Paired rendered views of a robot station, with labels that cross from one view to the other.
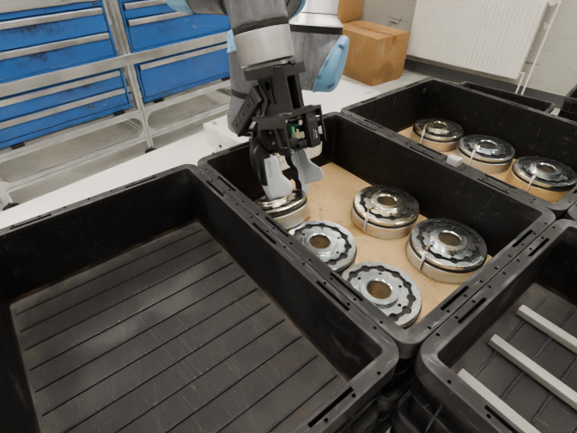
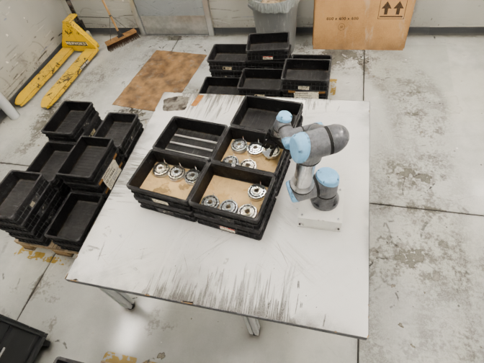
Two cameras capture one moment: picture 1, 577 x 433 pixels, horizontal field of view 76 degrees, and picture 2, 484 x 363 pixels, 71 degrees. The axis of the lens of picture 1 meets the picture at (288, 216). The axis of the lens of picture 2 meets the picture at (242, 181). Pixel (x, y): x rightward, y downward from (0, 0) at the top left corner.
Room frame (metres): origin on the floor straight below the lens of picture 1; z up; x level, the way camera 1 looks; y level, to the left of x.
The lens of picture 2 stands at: (1.63, -0.67, 2.39)
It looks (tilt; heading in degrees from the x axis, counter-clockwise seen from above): 52 degrees down; 158
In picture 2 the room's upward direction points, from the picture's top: 12 degrees counter-clockwise
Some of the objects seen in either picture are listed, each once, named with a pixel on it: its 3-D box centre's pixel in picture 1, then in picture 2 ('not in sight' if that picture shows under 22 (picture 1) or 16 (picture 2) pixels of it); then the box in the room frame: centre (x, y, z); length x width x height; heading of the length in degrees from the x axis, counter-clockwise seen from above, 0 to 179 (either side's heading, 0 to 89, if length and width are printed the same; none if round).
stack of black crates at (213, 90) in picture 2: not in sight; (222, 96); (-0.90, 0.32, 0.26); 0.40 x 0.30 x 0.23; 46
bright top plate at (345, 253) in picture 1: (319, 244); (255, 148); (0.37, -0.04, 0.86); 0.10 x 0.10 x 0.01
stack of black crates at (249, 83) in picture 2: not in sight; (262, 93); (-0.62, 0.61, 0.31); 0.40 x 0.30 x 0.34; 46
